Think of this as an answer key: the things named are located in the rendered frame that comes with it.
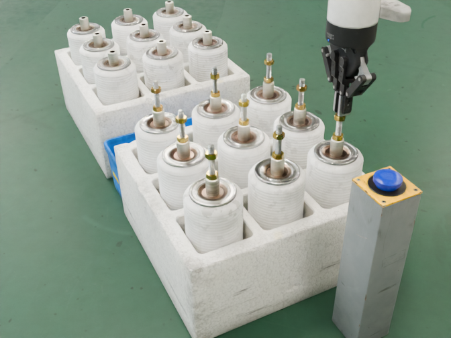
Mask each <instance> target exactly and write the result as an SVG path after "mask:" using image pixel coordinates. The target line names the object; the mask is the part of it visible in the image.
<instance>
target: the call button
mask: <svg viewBox="0 0 451 338"><path fill-rule="evenodd" d="M373 182H374V183H375V184H376V186H377V188H379V189H381V190H383V191H388V192H391V191H394V190H397V189H398V188H399V187H400V186H401V185H402V182H403V177H402V175H400V173H398V172H396V171H394V170H391V169H381V170H377V171H376V172H375V173H374V176H373Z"/></svg>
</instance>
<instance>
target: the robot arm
mask: <svg viewBox="0 0 451 338"><path fill-rule="evenodd" d="M410 16H411V8H410V6H408V5H406V4H404V3H402V2H400V1H398V0H328V12H327V21H326V29H325V38H326V40H327V41H328V42H329V43H330V45H329V46H323V47H321V53H322V56H323V62H324V65H325V71H326V74H327V78H328V81H329V82H332V83H333V89H334V90H335V93H334V106H333V110H334V111H335V112H336V113H337V114H338V115H339V116H340V117H341V116H345V115H349V114H350V113H351V110H352V100H353V97H354V96H358V95H362V94H363V93H364V92H365V91H366V90H367V88H368V87H369V86H370V85H371V84H372V83H373V82H374V81H375V80H376V78H377V76H376V74H375V73H374V72H372V73H370V72H369V71H368V68H367V66H366V65H367V64H368V48H369V47H370V46H371V45H372V44H373V43H374V41H375V40H376V35H377V26H378V20H379V18H383V19H388V20H391V21H396V22H406V21H409V20H410ZM331 67H332V68H331ZM350 83H351V85H350ZM349 86H350V87H349Z"/></svg>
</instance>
